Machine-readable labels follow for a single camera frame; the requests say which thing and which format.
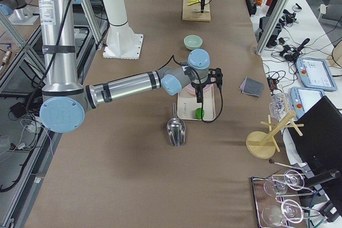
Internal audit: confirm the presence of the white ceramic spoon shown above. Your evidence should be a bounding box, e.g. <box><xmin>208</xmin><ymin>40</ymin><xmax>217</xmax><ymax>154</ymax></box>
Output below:
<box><xmin>192</xmin><ymin>9</ymin><xmax>210</xmax><ymax>14</ymax></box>

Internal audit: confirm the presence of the pink bowl of ice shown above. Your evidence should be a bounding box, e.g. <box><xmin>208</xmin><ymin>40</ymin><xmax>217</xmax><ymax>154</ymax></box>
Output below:
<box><xmin>184</xmin><ymin>84</ymin><xmax>213</xmax><ymax>96</ymax></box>

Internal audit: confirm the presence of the metal ice scoop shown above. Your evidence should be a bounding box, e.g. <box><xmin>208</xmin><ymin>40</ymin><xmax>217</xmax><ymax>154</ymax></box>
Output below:
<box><xmin>166</xmin><ymin>103</ymin><xmax>186</xmax><ymax>147</ymax></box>

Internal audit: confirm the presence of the mint green bowl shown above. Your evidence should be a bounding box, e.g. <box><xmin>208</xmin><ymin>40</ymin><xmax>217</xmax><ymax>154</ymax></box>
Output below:
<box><xmin>183</xmin><ymin>35</ymin><xmax>203</xmax><ymax>51</ymax></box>

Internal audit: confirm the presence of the yellow plastic knife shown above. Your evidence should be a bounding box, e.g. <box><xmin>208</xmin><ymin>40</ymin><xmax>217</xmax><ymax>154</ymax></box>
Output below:
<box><xmin>187</xmin><ymin>1</ymin><xmax>200</xmax><ymax>6</ymax></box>

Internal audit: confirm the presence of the cream plastic tray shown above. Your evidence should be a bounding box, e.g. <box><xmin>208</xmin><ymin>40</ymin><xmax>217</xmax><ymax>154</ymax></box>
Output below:
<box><xmin>177</xmin><ymin>86</ymin><xmax>216</xmax><ymax>121</ymax></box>

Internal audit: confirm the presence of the bamboo cutting board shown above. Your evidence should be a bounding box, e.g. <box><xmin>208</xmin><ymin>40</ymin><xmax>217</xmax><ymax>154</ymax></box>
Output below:
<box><xmin>182</xmin><ymin>0</ymin><xmax>211</xmax><ymax>22</ymax></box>

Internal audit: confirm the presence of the green lime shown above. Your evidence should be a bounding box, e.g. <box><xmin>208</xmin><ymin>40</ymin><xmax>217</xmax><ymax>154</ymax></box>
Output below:
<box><xmin>195</xmin><ymin>108</ymin><xmax>205</xmax><ymax>120</ymax></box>

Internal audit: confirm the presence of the grey folded cloth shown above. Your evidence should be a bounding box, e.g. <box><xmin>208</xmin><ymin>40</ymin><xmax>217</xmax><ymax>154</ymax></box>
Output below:
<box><xmin>240</xmin><ymin>77</ymin><xmax>265</xmax><ymax>97</ymax></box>

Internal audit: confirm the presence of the wooden cup tree stand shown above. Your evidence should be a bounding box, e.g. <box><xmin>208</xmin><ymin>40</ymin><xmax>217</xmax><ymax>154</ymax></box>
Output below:
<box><xmin>246</xmin><ymin>110</ymin><xmax>305</xmax><ymax>159</ymax></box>

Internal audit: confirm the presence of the clear plastic container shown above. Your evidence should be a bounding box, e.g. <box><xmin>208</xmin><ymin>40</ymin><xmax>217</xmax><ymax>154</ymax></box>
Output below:
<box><xmin>269</xmin><ymin>93</ymin><xmax>293</xmax><ymax>121</ymax></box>

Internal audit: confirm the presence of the blue teach pendant lower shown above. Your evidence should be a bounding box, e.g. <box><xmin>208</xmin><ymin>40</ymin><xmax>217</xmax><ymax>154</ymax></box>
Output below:
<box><xmin>290</xmin><ymin>87</ymin><xmax>325</xmax><ymax>119</ymax></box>

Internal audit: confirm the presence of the blue teach pendant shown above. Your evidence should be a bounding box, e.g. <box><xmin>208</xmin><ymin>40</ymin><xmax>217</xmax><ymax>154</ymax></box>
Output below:
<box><xmin>296</xmin><ymin>57</ymin><xmax>338</xmax><ymax>91</ymax></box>
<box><xmin>290</xmin><ymin>87</ymin><xmax>325</xmax><ymax>119</ymax></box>

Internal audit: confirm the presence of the blue teach pendant upper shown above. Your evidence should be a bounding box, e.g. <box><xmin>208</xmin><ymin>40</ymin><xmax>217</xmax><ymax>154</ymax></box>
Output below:
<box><xmin>296</xmin><ymin>57</ymin><xmax>338</xmax><ymax>91</ymax></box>

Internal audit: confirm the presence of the black monitor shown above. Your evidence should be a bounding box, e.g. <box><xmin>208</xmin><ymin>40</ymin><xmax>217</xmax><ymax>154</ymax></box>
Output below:
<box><xmin>289</xmin><ymin>96</ymin><xmax>341</xmax><ymax>175</ymax></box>

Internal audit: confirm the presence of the wine glass upper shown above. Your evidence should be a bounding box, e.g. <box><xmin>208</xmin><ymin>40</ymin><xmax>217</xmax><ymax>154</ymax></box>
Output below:
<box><xmin>263</xmin><ymin>169</ymin><xmax>304</xmax><ymax>196</ymax></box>

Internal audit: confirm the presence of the wine glass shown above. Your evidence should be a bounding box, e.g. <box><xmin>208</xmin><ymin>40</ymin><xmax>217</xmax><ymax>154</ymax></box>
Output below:
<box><xmin>263</xmin><ymin>169</ymin><xmax>304</xmax><ymax>196</ymax></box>
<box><xmin>261</xmin><ymin>199</ymin><xmax>304</xmax><ymax>227</ymax></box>

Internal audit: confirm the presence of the wine glass lower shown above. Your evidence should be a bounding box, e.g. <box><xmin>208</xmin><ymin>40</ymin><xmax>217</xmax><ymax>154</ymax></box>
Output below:
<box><xmin>261</xmin><ymin>199</ymin><xmax>304</xmax><ymax>227</ymax></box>

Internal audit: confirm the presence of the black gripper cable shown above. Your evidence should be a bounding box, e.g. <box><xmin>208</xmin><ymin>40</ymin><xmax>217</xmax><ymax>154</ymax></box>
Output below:
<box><xmin>169</xmin><ymin>54</ymin><xmax>224</xmax><ymax>124</ymax></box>

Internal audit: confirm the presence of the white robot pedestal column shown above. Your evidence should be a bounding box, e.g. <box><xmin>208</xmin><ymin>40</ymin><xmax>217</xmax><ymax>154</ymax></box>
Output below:
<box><xmin>103</xmin><ymin>0</ymin><xmax>143</xmax><ymax>60</ymax></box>

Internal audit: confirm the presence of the aluminium frame post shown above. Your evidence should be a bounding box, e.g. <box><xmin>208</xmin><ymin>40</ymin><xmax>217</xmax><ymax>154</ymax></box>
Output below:
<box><xmin>255</xmin><ymin>0</ymin><xmax>289</xmax><ymax>56</ymax></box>

